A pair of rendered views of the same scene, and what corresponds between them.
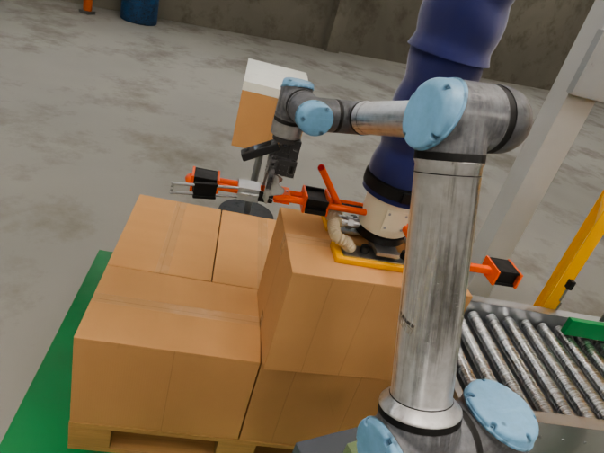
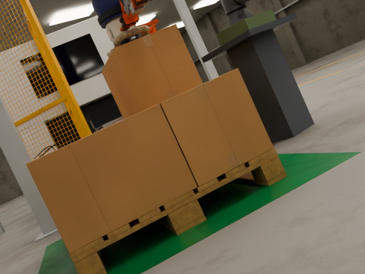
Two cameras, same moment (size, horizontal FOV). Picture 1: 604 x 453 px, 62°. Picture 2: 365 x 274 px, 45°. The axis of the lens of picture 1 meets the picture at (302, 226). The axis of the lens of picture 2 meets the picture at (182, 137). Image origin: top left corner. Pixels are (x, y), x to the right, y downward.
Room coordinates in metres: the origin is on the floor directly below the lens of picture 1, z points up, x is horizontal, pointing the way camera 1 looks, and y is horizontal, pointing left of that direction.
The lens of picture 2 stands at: (1.55, 2.55, 0.48)
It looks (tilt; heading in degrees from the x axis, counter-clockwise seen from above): 3 degrees down; 268
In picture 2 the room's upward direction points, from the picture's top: 25 degrees counter-clockwise
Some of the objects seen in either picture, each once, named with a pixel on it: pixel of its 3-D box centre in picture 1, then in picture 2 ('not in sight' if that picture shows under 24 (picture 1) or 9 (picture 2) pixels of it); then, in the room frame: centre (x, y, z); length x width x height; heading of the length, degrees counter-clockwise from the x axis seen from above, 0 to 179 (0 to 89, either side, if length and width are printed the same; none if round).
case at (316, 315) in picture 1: (353, 295); (149, 78); (1.50, -0.25, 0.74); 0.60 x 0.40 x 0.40; 106
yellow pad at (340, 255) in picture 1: (383, 254); not in sight; (1.44, -0.28, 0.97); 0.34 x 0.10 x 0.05; 105
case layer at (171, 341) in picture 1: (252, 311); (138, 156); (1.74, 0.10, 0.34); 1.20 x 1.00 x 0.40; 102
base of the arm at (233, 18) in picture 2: not in sight; (239, 17); (0.75, -0.48, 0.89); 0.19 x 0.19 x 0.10
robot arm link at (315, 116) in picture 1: (313, 113); not in sight; (1.33, 0.06, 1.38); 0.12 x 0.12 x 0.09; 29
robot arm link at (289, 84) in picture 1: (294, 101); not in sight; (1.42, 0.12, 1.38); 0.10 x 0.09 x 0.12; 29
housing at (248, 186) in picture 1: (248, 190); (136, 7); (1.41, 0.19, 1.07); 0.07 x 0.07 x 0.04; 15
